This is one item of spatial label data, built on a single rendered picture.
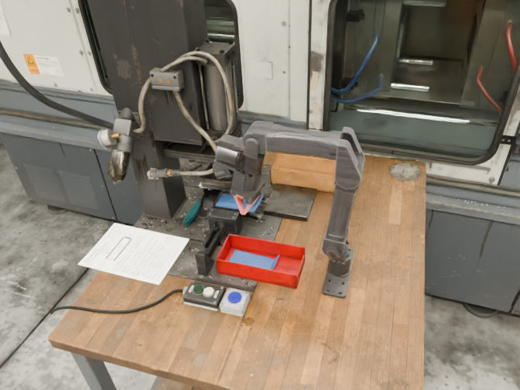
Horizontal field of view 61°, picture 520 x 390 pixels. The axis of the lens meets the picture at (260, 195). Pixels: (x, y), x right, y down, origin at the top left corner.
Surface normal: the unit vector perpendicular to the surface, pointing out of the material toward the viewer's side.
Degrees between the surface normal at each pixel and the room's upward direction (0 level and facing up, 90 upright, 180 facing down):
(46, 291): 0
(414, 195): 0
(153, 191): 90
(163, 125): 90
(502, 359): 0
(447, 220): 90
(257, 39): 90
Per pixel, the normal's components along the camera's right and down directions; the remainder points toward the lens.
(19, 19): -0.35, 0.58
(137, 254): -0.04, -0.80
